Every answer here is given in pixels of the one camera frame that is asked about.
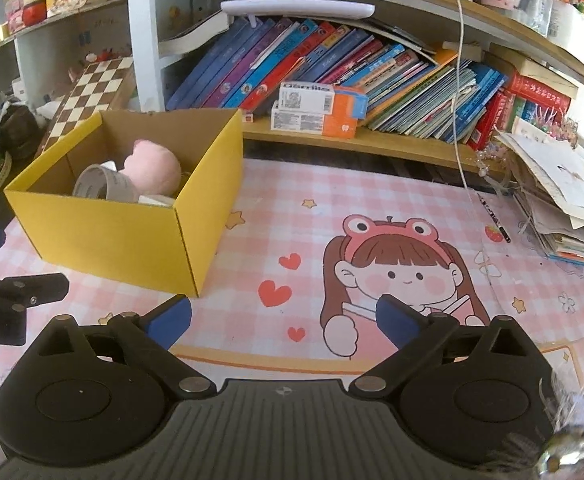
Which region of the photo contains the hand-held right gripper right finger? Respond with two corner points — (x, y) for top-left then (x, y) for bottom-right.
(348, 294), (550, 401)

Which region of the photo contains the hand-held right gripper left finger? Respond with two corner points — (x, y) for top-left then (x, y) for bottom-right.
(32, 294), (219, 401)

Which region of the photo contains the yellow cardboard box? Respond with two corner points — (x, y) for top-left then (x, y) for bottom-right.
(4, 108), (244, 298)

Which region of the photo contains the clear tape roll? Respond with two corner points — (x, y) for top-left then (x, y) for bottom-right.
(72, 162), (140, 204)

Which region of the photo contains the pink plush toy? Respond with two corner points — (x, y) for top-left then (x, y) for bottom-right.
(123, 140), (183, 196)

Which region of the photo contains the dark brown cloth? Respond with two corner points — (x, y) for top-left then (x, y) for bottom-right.
(0, 105), (47, 161)

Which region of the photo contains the black pen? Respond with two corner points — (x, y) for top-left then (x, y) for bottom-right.
(477, 192), (512, 243)

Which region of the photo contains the pink cartoon desk mat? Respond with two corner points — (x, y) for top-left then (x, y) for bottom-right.
(0, 157), (584, 411)

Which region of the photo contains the brown white chessboard box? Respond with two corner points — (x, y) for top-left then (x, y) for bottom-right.
(34, 55), (137, 158)

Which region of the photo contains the stack of papers and booklets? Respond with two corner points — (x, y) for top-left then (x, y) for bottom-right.
(492, 117), (584, 272)

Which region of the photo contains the white orange toothpaste box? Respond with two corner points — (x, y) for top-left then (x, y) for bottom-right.
(271, 101), (359, 138)
(278, 81), (369, 120)

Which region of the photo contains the red thick dictionary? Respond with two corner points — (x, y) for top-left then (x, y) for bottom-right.
(504, 72), (570, 116)

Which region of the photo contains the row of colourful books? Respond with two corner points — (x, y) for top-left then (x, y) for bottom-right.
(164, 15), (510, 143)

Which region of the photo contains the beige thick book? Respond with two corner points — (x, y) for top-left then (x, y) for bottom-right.
(487, 42), (580, 101)

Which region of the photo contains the white lamp bar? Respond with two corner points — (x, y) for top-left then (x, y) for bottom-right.
(220, 0), (375, 28)

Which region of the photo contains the white storage bin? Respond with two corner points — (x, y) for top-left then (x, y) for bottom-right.
(547, 0), (584, 53)

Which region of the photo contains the white cable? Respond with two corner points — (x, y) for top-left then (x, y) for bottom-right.
(418, 0), (503, 306)

